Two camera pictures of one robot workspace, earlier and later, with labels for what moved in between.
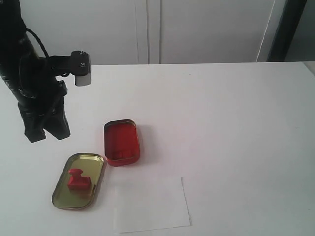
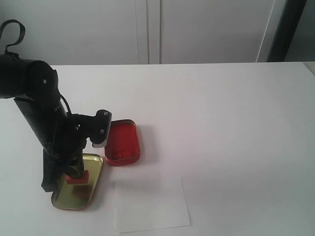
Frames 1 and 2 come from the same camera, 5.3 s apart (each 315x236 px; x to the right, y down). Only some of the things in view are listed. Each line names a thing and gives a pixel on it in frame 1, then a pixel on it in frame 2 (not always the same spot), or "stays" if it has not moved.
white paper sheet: x=151 y=205 stays
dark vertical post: x=292 y=13 stays
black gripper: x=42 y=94 → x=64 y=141
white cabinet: x=118 y=32 stays
